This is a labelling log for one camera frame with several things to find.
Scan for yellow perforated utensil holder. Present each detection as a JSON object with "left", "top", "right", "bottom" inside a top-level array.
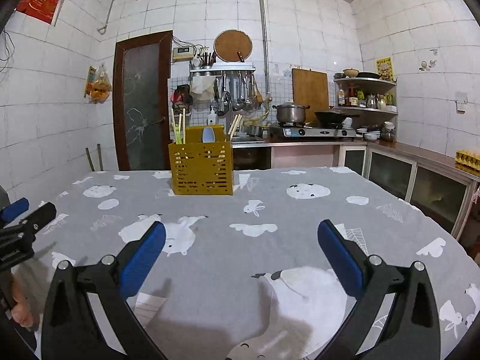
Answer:
[{"left": 168, "top": 124, "right": 233, "bottom": 195}]

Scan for dark wooden glass door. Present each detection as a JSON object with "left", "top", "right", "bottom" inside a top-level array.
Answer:
[{"left": 112, "top": 30, "right": 173, "bottom": 171}]

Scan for red paper poster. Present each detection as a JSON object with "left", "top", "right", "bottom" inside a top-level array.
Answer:
[{"left": 16, "top": 0, "right": 59, "bottom": 24}]

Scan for orange plastic bag on wall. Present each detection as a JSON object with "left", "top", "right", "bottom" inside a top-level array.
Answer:
[{"left": 84, "top": 63, "right": 112, "bottom": 104}]

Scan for wooden chopstick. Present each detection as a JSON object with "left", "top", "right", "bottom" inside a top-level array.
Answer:
[
  {"left": 176, "top": 115, "right": 182, "bottom": 144},
  {"left": 229, "top": 114, "right": 242, "bottom": 141},
  {"left": 182, "top": 108, "right": 186, "bottom": 144},
  {"left": 170, "top": 108, "right": 177, "bottom": 143},
  {"left": 228, "top": 114, "right": 240, "bottom": 139}
]

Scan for rectangular wooden cutting board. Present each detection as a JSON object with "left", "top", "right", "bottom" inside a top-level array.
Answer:
[{"left": 291, "top": 68, "right": 329, "bottom": 123}]

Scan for yellow wall poster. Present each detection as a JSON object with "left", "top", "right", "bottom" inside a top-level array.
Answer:
[{"left": 376, "top": 57, "right": 395, "bottom": 82}]

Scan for light blue plastic spoon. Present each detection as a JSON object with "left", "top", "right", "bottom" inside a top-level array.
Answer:
[{"left": 202, "top": 126, "right": 216, "bottom": 143}]

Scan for white soap bottle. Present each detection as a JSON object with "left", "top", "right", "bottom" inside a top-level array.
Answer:
[{"left": 207, "top": 106, "right": 218, "bottom": 125}]

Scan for white wall switch box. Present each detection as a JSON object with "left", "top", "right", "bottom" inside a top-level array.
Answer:
[{"left": 455, "top": 91, "right": 469, "bottom": 114}]

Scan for grey animal print tablecloth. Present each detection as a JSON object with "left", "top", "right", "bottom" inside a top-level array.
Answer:
[{"left": 16, "top": 166, "right": 479, "bottom": 359}]

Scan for steel cooking pot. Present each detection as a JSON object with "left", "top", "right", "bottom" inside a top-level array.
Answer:
[{"left": 272, "top": 102, "right": 310, "bottom": 125}]

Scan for yellow egg tray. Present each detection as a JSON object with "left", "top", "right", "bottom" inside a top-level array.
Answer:
[{"left": 455, "top": 150, "right": 480, "bottom": 172}]

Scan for corner wall shelf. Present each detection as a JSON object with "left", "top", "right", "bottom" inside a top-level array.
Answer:
[{"left": 330, "top": 69, "right": 398, "bottom": 127}]

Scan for wooden sticks by wall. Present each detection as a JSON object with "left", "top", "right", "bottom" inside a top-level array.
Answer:
[{"left": 85, "top": 143, "right": 104, "bottom": 172}]

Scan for person left hand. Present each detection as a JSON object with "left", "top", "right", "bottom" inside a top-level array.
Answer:
[{"left": 11, "top": 275, "right": 34, "bottom": 328}]

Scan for gas stove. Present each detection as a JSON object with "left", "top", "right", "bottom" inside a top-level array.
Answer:
[{"left": 268, "top": 124, "right": 356, "bottom": 141}]

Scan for black wok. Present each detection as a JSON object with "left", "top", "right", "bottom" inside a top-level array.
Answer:
[{"left": 315, "top": 110, "right": 349, "bottom": 128}]

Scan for hanging utensil rack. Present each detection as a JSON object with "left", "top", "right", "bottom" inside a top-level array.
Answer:
[{"left": 189, "top": 63, "right": 264, "bottom": 116}]

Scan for green frog handle utensil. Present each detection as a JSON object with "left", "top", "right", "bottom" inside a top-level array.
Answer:
[{"left": 172, "top": 124, "right": 183, "bottom": 145}]

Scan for kitchen counter cabinets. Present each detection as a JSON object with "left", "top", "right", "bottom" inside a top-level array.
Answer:
[{"left": 233, "top": 137, "right": 479, "bottom": 240}]

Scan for round wooden board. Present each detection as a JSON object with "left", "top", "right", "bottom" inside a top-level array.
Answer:
[{"left": 213, "top": 29, "right": 253, "bottom": 63}]

